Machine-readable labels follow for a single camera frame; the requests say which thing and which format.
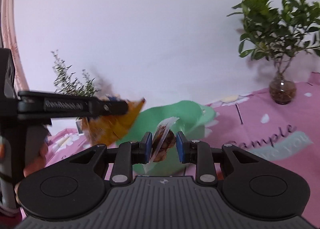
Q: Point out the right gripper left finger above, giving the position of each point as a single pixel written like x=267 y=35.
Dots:
x=125 y=156

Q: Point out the clear brown snack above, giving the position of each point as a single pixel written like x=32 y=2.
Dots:
x=163 y=140

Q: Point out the leafy plant in glass vase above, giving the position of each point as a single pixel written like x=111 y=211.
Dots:
x=278 y=35

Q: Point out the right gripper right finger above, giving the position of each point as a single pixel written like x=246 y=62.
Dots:
x=198 y=153

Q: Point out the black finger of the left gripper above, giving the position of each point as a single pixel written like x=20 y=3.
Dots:
x=51 y=105

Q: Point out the pink printed tablecloth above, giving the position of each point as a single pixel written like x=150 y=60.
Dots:
x=266 y=158

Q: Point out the green plastic basket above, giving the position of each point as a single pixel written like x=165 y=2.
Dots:
x=192 y=121

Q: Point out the thin plant in white pot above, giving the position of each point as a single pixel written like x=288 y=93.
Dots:
x=67 y=83

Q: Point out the orange snack bag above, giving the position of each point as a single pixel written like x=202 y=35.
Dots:
x=109 y=129

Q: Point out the small digital clock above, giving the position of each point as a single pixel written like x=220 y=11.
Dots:
x=79 y=126

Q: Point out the pink curtain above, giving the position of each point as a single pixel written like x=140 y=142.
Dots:
x=8 y=35

